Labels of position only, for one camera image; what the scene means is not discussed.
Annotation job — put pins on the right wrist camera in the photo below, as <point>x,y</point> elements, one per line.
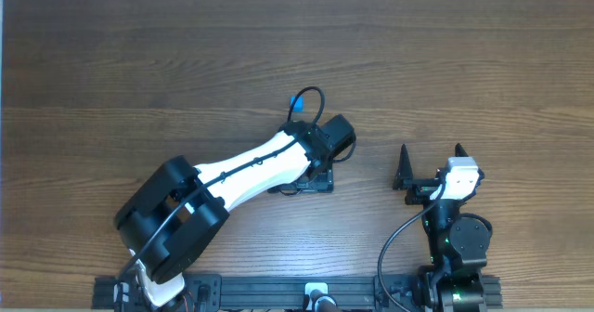
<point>460,178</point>

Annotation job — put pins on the mounting rail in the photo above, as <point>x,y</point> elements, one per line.
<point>269,293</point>

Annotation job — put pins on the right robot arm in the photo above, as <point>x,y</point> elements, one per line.
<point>457,242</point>

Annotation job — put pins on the blue cube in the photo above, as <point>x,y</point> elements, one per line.
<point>296,103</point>

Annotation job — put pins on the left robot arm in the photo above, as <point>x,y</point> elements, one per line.
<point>260,172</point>

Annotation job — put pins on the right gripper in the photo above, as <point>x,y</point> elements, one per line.
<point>422,191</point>

